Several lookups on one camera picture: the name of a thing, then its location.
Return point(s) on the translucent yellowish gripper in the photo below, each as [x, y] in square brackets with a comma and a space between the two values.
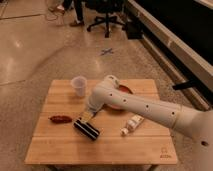
[86, 116]

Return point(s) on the dark red pepper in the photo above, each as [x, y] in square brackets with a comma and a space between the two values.
[60, 119]

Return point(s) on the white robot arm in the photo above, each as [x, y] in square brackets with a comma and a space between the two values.
[193, 123]

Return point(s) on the orange ceramic bowl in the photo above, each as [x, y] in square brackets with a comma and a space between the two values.
[122, 88]

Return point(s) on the black white striped box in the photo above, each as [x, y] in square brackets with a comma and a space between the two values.
[87, 129]

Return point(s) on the wooden table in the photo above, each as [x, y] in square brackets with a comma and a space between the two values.
[56, 144]

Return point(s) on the white plastic bottle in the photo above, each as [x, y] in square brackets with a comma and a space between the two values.
[131, 124]

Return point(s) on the black office chair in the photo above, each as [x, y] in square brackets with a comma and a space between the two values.
[106, 7]

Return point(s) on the person's legs and shoes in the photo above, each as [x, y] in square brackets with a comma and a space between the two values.
[64, 6]

